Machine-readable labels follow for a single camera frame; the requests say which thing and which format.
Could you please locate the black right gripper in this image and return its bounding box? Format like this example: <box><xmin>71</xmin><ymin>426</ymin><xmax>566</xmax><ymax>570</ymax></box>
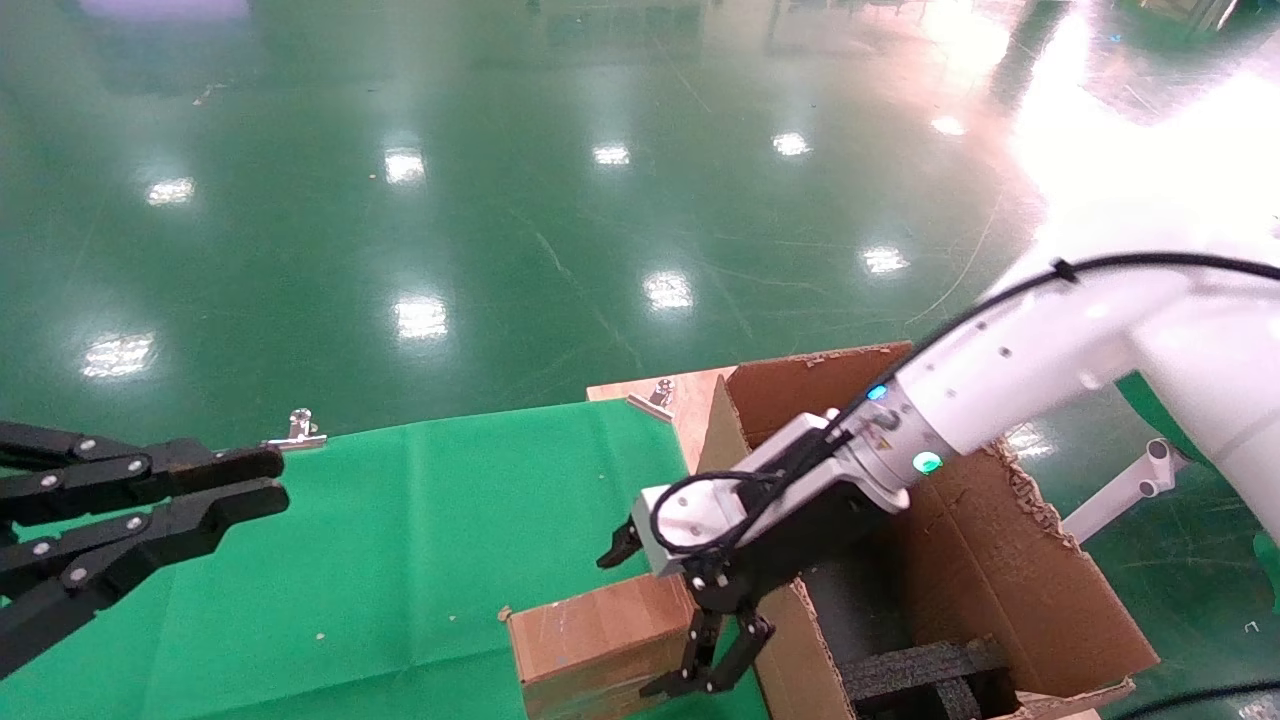
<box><xmin>597</xmin><ymin>480</ymin><xmax>907</xmax><ymax>698</ymax></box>

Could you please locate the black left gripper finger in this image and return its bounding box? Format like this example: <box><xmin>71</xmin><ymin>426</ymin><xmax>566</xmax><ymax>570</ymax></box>
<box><xmin>0</xmin><ymin>420</ymin><xmax>287</xmax><ymax>523</ymax></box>
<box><xmin>0</xmin><ymin>478</ymin><xmax>292</xmax><ymax>681</ymax></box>

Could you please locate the small brown cardboard box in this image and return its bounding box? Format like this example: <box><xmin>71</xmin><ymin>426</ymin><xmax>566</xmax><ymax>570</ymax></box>
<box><xmin>503</xmin><ymin>575</ymin><xmax>701</xmax><ymax>720</ymax></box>

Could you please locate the large open brown carton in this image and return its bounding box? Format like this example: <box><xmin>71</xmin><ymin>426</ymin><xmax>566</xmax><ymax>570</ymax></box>
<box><xmin>695</xmin><ymin>342</ymin><xmax>1161</xmax><ymax>720</ymax></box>

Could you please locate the silver binder clip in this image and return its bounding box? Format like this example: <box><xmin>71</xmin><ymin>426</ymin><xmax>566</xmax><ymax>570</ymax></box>
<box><xmin>627</xmin><ymin>378</ymin><xmax>676</xmax><ymax>421</ymax></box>
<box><xmin>262</xmin><ymin>408</ymin><xmax>328</xmax><ymax>453</ymax></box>

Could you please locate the green table cloth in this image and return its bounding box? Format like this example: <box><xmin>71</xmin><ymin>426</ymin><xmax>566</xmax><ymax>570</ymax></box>
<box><xmin>0</xmin><ymin>400</ymin><xmax>771</xmax><ymax>720</ymax></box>

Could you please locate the black T-shaped foam insert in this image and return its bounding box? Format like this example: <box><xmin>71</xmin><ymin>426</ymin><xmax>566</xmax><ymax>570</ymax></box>
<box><xmin>838</xmin><ymin>637</ymin><xmax>1009</xmax><ymax>720</ymax></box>

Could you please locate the white metal strut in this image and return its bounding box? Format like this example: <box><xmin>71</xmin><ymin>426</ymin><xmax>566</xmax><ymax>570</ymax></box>
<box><xmin>1060</xmin><ymin>437</ymin><xmax>1191</xmax><ymax>546</ymax></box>

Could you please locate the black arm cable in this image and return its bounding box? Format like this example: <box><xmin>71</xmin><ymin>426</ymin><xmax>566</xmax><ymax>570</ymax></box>
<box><xmin>650</xmin><ymin>252</ymin><xmax>1280</xmax><ymax>556</ymax></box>

